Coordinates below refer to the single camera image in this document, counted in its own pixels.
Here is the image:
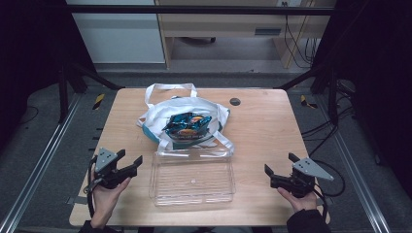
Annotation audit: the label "aluminium floor rail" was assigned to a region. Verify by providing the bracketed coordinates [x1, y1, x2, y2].
[315, 96, 393, 233]
[0, 93, 84, 233]

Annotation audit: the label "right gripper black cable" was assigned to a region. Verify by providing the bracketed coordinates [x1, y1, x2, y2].
[311, 159, 346, 223]

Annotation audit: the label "person's left hand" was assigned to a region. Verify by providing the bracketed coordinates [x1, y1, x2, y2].
[89, 171, 132, 229]

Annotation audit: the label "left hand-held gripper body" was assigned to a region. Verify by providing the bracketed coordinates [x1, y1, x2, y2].
[92, 148, 138, 190]

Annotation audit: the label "white cabinet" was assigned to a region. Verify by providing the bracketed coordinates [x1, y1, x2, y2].
[66, 0, 166, 64]

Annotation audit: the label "person's right hand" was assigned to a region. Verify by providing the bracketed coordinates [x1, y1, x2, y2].
[276, 186, 319, 214]

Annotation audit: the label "clear plastic tray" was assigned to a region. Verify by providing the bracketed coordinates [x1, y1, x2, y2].
[148, 147, 237, 207]

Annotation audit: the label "hanging black cables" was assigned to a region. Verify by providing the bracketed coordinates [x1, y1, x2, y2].
[281, 1, 320, 69]

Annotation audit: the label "black floor cables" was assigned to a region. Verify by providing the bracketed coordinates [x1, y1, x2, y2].
[300, 81, 358, 158]

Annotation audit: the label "blue snack packet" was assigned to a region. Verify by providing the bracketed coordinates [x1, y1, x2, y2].
[161, 112, 213, 142]

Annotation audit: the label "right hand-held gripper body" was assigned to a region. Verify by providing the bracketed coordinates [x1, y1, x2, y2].
[269, 156, 334, 199]

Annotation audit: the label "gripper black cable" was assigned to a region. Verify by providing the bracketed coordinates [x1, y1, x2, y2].
[311, 159, 346, 223]
[86, 155, 99, 218]

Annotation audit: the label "white tote bag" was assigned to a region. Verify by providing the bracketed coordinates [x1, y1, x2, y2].
[136, 83, 235, 153]

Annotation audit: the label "yellow black floor tape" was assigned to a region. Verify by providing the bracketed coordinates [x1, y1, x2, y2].
[92, 92, 106, 111]
[299, 94, 319, 110]

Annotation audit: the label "black metal frame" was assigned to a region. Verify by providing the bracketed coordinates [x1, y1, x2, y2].
[57, 3, 341, 125]

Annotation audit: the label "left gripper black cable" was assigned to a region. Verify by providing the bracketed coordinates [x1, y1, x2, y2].
[86, 155, 99, 218]

